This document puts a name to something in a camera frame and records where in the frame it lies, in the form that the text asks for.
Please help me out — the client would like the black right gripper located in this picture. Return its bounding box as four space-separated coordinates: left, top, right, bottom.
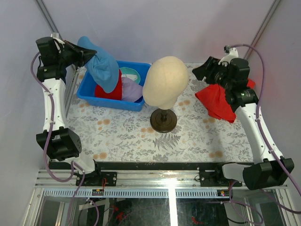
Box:
191 56 233 90

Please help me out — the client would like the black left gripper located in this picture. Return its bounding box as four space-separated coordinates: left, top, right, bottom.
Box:
55 40 95 68

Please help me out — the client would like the blue bucket hat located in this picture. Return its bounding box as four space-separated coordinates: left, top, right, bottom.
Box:
77 36 119 93

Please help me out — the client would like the mannequin head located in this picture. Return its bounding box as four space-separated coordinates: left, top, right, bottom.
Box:
143 56 189 133

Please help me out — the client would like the red bucket hat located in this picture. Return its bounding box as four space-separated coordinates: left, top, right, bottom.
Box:
94 70 122 100

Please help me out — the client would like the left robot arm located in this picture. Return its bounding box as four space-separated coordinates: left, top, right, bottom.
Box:
36 37 103 186

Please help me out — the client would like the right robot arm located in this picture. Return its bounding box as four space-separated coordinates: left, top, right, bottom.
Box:
192 56 294 190

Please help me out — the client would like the blue plastic bin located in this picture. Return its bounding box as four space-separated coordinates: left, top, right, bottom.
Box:
77 60 152 112

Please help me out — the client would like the red cloth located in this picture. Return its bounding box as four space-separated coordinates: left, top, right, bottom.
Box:
195 79 256 123

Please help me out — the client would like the teal and white hat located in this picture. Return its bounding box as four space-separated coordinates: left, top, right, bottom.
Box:
120 67 141 86

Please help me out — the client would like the lavender hat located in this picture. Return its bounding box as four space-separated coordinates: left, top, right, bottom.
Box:
121 77 143 102

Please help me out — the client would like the floral table mat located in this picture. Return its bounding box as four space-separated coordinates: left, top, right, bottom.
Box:
67 62 268 163

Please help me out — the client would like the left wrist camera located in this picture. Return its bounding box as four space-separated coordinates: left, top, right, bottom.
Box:
52 37 65 49

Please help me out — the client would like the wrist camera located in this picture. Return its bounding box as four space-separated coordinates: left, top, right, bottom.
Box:
52 37 65 49
218 46 239 66

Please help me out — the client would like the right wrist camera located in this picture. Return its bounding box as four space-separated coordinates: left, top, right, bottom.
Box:
218 46 239 66

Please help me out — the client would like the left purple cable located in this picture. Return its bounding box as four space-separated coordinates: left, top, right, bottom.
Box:
31 51 99 226

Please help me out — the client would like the aluminium rail frame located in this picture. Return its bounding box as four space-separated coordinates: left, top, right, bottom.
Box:
24 162 300 226

